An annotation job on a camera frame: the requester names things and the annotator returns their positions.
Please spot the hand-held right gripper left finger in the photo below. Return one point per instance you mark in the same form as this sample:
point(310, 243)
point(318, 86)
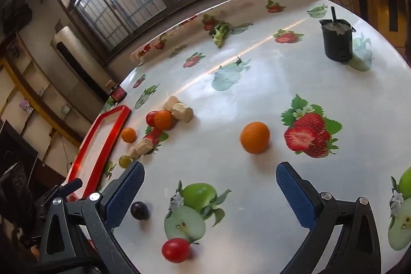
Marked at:
point(125, 193)

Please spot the large orange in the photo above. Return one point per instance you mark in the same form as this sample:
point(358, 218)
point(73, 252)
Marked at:
point(255, 137)

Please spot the red rimmed tray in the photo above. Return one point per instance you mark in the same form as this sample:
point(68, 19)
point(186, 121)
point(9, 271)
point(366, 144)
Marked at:
point(112, 139)

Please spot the green grape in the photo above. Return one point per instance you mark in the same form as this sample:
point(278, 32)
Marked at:
point(124, 161)

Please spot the fruit-print tablecloth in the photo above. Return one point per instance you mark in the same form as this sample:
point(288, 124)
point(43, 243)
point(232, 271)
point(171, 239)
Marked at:
point(257, 84)

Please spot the purple plush toy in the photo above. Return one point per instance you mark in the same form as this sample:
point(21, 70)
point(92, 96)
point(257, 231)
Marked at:
point(25, 107)

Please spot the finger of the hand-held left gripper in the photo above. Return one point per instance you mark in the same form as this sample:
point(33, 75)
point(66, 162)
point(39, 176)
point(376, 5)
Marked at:
point(73, 185)

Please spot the small teal box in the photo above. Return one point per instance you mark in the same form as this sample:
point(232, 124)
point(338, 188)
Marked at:
point(65, 109)

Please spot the red tomato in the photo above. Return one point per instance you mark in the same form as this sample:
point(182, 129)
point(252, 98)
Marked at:
point(150, 118)
point(175, 250)

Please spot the black flat television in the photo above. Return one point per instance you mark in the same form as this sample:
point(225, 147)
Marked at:
point(12, 140)

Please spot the black plastic pot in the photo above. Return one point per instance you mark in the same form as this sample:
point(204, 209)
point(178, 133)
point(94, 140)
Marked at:
point(336, 43)

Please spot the wooden wall shelf unit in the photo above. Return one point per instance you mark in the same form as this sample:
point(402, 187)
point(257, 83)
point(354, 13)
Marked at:
point(35, 91)

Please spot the medium orange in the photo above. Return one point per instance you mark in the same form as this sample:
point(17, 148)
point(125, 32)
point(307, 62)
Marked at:
point(164, 119)

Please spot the black jar with red label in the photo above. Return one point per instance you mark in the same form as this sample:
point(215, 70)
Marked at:
point(118, 94)

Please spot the dark purple grape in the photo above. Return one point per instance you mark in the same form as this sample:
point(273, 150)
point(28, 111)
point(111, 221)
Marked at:
point(139, 210)

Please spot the small orange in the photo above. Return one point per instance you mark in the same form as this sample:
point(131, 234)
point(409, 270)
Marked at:
point(128, 135)

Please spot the tall standing air conditioner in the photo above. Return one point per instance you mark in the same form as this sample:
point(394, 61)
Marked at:
point(74, 55)

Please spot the green bok choy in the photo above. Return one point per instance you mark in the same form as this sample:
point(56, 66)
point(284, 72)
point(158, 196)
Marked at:
point(221, 31)

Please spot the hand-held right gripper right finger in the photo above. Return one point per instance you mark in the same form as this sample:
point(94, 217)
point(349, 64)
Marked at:
point(293, 193)

